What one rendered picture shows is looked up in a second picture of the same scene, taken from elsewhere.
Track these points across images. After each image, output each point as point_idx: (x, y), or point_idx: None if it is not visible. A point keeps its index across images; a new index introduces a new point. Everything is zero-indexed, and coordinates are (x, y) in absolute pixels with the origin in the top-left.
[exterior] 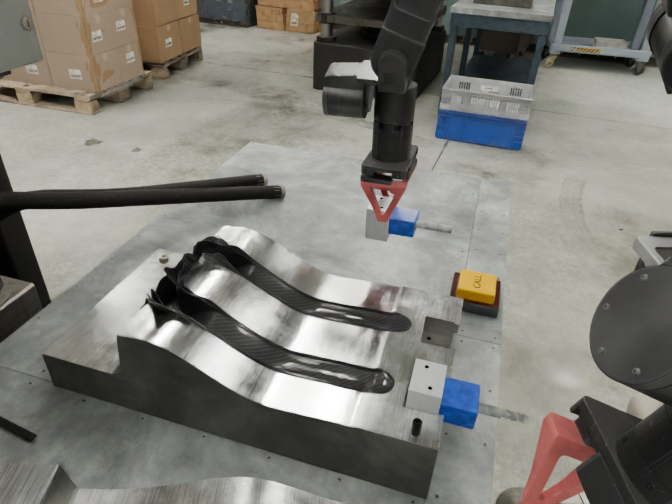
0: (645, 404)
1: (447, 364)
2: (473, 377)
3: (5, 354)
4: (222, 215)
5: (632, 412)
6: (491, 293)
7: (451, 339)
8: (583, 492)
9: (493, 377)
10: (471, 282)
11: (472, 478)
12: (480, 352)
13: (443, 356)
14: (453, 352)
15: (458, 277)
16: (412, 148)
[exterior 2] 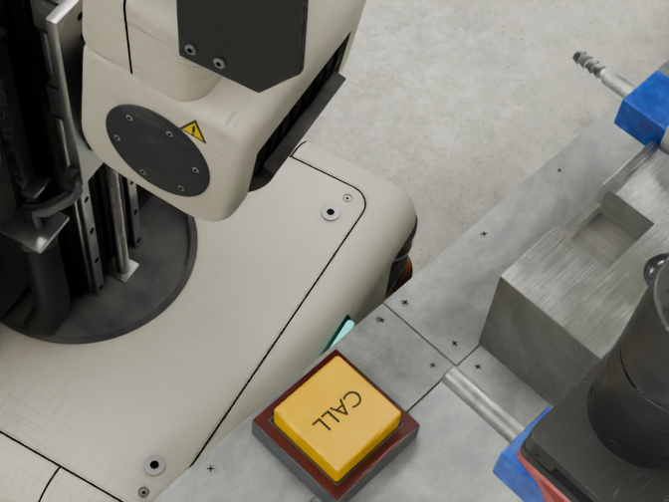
0: (251, 113)
1: (633, 167)
2: (492, 267)
3: None
4: None
5: (258, 136)
6: (339, 364)
7: (572, 230)
8: (31, 488)
9: (456, 252)
10: (355, 414)
11: (609, 143)
12: (437, 305)
13: (630, 182)
14: (607, 181)
15: (343, 479)
16: (558, 421)
